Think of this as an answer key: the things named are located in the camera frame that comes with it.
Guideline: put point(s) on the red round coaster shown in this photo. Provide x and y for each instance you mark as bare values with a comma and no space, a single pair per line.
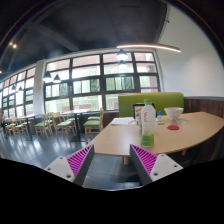
173,127

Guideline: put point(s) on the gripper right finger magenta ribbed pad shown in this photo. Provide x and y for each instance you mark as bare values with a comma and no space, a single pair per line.
152,167

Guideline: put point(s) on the clear bottle with green cap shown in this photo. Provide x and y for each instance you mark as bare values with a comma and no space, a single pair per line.
148,115

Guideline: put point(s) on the large gridded window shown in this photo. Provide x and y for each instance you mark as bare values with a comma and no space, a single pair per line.
95,81

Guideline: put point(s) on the background dining table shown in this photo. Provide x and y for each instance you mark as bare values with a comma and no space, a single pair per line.
76,113

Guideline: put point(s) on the white paper sheet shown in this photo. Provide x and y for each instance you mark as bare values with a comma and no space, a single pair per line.
123,121

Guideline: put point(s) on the long curved ceiling light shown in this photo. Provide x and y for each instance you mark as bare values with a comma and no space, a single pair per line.
151,46

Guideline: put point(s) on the black pendant lamp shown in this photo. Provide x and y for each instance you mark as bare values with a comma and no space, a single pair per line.
122,64
56,79
122,55
47,77

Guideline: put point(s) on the small blue-capped bottle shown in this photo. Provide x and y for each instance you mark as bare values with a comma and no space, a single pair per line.
159,117

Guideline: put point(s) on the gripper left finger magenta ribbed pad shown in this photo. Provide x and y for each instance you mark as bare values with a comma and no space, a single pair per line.
73,168

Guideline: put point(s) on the wooden chair green seat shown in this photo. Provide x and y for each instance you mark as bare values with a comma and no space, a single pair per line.
19,126
44,127
93,126
63,127

